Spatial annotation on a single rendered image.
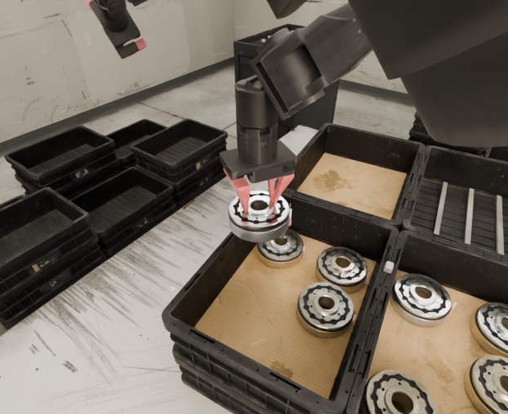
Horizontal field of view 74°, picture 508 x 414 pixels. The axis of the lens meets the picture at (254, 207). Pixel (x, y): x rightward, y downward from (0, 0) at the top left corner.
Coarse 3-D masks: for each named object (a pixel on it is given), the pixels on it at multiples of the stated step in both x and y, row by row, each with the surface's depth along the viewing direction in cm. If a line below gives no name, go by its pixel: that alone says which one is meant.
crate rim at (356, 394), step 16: (400, 240) 66; (432, 240) 66; (400, 256) 63; (480, 256) 63; (384, 288) 57; (384, 304) 57; (368, 336) 51; (368, 352) 50; (368, 368) 47; (352, 400) 44
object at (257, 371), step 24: (360, 216) 72; (384, 264) 61; (192, 288) 58; (168, 312) 54; (192, 336) 51; (360, 336) 51; (240, 360) 48; (264, 384) 47; (288, 384) 45; (312, 408) 44; (336, 408) 43
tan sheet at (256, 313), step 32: (256, 256) 76; (224, 288) 70; (256, 288) 70; (288, 288) 70; (224, 320) 64; (256, 320) 64; (288, 320) 64; (352, 320) 64; (256, 352) 59; (288, 352) 59; (320, 352) 59; (320, 384) 55
